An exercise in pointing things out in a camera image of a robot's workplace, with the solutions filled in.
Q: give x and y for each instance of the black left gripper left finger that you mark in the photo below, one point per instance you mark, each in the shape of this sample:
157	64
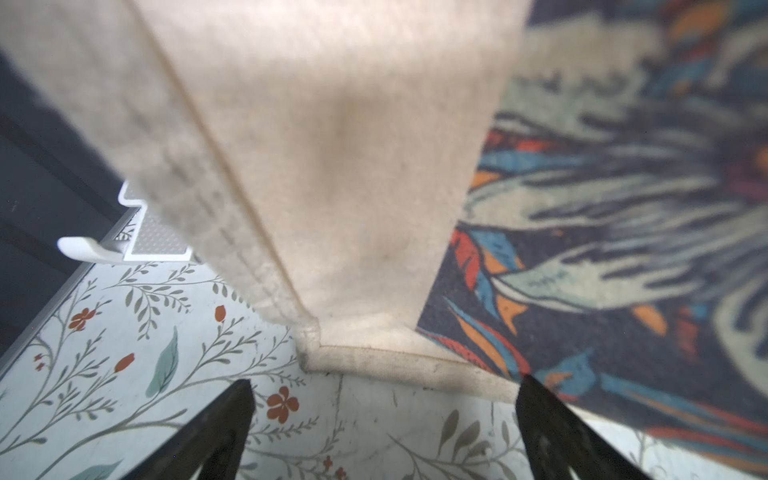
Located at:
210	446

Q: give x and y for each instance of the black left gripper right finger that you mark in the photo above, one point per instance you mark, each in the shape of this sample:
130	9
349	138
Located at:
559	445

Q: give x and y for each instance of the floral canvas tote bag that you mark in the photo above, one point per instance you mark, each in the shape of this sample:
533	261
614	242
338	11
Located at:
457	194

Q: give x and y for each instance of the white folding phone stand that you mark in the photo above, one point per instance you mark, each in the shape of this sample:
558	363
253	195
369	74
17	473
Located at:
151	240

